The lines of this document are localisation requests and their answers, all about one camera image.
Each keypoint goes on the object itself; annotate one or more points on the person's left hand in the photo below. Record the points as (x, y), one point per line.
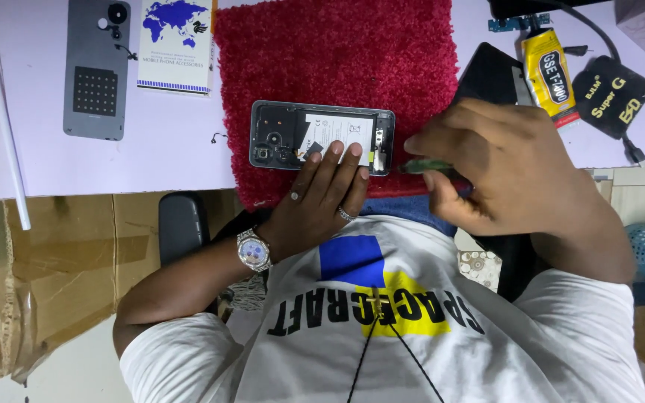
(311, 215)

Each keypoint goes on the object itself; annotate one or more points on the person's right hand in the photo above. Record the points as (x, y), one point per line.
(518, 168)

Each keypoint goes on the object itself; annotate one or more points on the grey smartphone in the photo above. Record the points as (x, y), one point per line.
(277, 126)

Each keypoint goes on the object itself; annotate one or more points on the silver jewelled wristwatch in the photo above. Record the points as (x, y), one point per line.
(253, 250)

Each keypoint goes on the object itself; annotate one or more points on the white phone battery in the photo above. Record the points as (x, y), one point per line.
(339, 127)

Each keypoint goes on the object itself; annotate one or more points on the blue jeans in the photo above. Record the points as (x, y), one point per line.
(406, 210)

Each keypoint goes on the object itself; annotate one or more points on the yellow glue tube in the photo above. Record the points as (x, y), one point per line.
(549, 73)

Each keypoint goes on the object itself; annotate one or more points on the black phone screen panel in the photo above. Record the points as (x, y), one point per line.
(485, 73)

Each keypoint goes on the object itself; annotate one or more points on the black packet with yellow print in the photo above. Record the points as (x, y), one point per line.
(613, 95)

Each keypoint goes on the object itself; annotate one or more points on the black chair armrest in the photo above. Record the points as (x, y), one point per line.
(182, 226)

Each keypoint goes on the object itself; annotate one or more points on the black glue nozzle cap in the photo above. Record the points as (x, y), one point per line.
(575, 50)

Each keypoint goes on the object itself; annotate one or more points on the small blue circuit board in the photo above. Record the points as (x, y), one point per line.
(515, 23)

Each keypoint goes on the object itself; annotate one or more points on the red shaggy mat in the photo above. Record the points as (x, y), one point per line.
(328, 56)

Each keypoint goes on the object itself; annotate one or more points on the white printed t-shirt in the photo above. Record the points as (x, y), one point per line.
(524, 347)

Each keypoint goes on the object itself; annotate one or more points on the white box with blue map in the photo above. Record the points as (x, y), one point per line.
(174, 50)

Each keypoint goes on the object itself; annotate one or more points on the brown cardboard box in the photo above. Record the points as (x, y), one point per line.
(70, 263)

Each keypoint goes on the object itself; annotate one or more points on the grey phone back cover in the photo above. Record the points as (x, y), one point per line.
(96, 61)

